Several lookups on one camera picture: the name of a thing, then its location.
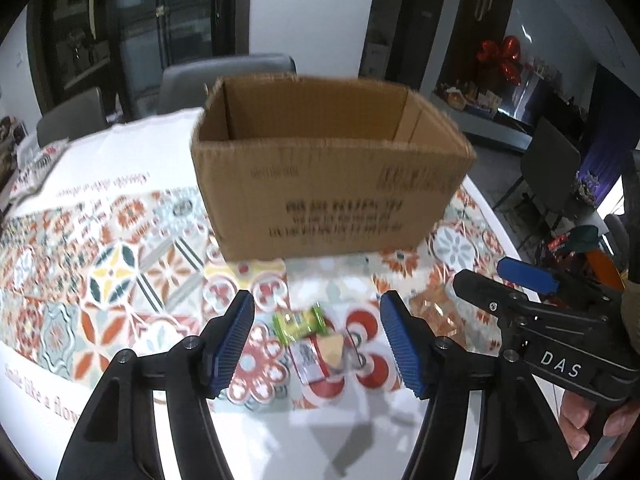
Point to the dark chair on right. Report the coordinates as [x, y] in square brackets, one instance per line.
[548, 167]

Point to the white patterned snack bag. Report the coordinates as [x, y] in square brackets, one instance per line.
[30, 179]

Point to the white low cabinet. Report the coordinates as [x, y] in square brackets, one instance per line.
[484, 128]

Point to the patterned tile tablecloth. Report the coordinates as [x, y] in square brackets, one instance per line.
[116, 252]

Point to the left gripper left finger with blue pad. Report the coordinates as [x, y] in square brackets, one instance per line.
[115, 435]

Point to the yellow wedge snack packet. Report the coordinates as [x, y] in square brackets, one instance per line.
[331, 349]

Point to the glass sliding door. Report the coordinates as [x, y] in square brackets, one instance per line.
[150, 35]

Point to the grey chair on left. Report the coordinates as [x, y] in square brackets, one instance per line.
[77, 117]

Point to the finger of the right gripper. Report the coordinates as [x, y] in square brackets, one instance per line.
[531, 277]
[502, 302]

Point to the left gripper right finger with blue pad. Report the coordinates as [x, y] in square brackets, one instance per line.
[439, 371]

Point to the brown cardboard box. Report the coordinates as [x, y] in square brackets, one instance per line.
[291, 166]

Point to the red foil balloons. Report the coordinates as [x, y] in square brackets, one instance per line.
[506, 56]

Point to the brown translucent snack bag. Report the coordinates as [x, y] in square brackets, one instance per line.
[440, 312]

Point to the red white snack packet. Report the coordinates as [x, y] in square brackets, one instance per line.
[307, 361]

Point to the light green snack packet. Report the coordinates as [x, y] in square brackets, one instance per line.
[292, 326]

